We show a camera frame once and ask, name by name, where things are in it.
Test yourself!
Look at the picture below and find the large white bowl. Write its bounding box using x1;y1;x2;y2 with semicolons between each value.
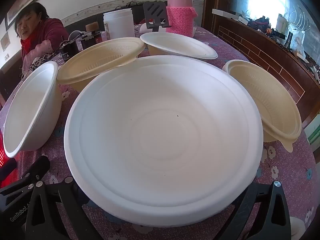
64;54;264;228

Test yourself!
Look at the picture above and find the pink thermos with knitted sleeve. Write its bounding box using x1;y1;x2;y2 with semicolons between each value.
166;0;198;37

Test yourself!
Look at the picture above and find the framed wall picture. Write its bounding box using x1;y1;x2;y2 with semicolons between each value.
5;0;68;30

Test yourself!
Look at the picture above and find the cream bowl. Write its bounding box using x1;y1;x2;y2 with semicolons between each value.
222;59;303;153
57;37;145;93

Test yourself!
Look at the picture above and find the wooden cabinet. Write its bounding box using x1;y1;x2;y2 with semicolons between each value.
204;9;320;130

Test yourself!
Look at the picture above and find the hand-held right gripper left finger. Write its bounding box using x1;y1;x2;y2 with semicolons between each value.
25;176;103;240

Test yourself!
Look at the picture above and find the shallow white bowl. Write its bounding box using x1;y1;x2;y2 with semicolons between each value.
139;32;218;60

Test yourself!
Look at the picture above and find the wooden door frame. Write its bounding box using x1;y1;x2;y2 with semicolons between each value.
204;0;215;28

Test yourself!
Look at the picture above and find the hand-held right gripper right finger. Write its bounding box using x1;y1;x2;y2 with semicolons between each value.
220;180;292;240

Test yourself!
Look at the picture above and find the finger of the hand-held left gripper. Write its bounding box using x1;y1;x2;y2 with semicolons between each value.
0;155;50;197
0;161;17;179

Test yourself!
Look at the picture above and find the white plastic jar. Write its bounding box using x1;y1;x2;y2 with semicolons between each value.
103;8;135;40

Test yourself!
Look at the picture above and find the black cylindrical motor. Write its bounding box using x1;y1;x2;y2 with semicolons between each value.
59;40;80;61

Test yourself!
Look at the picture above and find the purple floral tablecloth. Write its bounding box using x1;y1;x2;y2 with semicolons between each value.
0;26;317;240

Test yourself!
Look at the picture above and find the black slotted spatula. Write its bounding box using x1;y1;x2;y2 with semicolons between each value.
142;1;172;30

